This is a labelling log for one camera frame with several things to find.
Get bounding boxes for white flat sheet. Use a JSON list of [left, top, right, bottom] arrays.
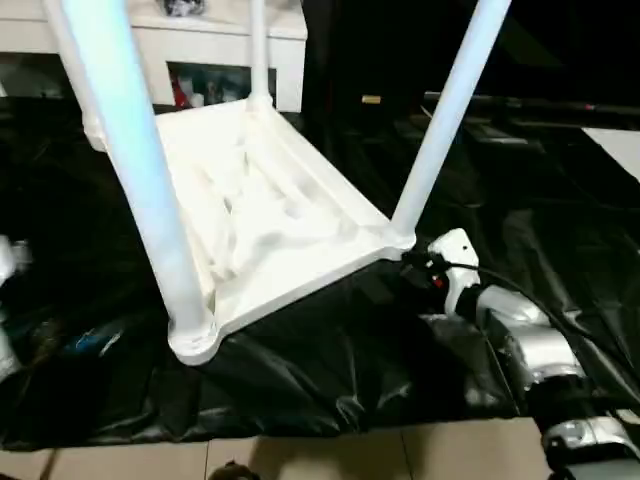
[[584, 127, 640, 183]]

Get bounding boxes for white cabinet with glass doors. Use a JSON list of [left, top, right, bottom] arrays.
[[0, 0, 307, 113]]

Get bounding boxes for black backdrop cloth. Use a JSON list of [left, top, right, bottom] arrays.
[[300, 0, 640, 106]]

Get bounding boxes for white plastic table leg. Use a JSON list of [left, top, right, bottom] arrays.
[[388, 0, 513, 249], [248, 0, 274, 109], [45, 0, 220, 366]]

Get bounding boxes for small grey patterned box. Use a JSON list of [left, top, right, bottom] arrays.
[[160, 0, 207, 18]]

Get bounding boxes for black plastic mat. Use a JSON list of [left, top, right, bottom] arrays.
[[0, 95, 640, 451]]

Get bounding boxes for black robot left foot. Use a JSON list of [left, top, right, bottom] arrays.
[[208, 462, 261, 480]]

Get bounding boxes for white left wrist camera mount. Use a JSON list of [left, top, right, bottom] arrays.
[[0, 236, 33, 293]]

